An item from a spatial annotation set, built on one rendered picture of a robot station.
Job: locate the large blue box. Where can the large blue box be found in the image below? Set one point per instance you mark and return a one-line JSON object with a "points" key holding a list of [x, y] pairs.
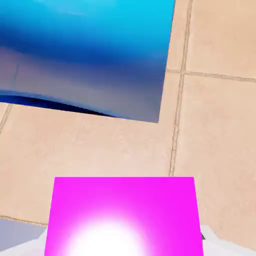
{"points": [[86, 50]]}

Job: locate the small magenta cube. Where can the small magenta cube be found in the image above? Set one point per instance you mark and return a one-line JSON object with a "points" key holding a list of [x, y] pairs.
{"points": [[124, 200]]}

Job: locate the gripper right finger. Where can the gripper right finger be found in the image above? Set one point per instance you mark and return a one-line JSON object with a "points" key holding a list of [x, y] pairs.
{"points": [[218, 247]]}

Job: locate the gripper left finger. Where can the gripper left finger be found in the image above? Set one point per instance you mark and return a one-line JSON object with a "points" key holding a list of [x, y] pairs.
{"points": [[32, 249]]}

